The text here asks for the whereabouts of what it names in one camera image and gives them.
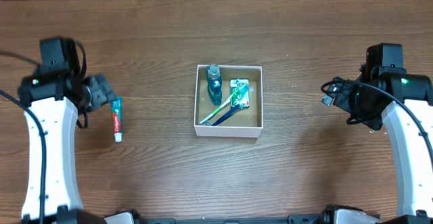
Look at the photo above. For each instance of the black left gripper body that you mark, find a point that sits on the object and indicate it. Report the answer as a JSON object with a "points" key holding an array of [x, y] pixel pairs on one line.
{"points": [[100, 91]]}

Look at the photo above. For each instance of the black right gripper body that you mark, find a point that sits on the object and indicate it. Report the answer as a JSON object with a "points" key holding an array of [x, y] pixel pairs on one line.
{"points": [[343, 99]]}

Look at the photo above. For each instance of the Colgate toothpaste tube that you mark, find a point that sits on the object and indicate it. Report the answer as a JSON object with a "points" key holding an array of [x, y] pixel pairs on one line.
{"points": [[116, 108]]}

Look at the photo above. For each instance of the teal mouthwash bottle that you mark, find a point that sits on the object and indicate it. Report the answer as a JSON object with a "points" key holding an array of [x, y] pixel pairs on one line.
{"points": [[214, 80]]}

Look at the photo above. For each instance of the green white toothbrush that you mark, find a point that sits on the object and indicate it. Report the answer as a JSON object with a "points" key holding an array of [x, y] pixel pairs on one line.
{"points": [[217, 110]]}

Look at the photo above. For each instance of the green soap packet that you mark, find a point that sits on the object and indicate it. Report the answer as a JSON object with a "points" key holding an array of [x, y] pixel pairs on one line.
{"points": [[240, 87]]}

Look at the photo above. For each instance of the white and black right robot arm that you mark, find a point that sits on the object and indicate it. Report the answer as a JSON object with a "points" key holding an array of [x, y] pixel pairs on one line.
{"points": [[386, 96]]}

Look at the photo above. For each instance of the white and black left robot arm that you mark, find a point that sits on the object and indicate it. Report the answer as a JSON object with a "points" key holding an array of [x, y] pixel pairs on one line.
{"points": [[53, 97]]}

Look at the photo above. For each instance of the white cardboard box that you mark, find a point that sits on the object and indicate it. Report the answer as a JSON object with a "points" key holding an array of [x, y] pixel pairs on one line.
{"points": [[244, 123]]}

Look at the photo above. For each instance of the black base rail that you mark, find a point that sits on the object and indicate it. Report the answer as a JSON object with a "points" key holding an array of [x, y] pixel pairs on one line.
{"points": [[133, 217]]}

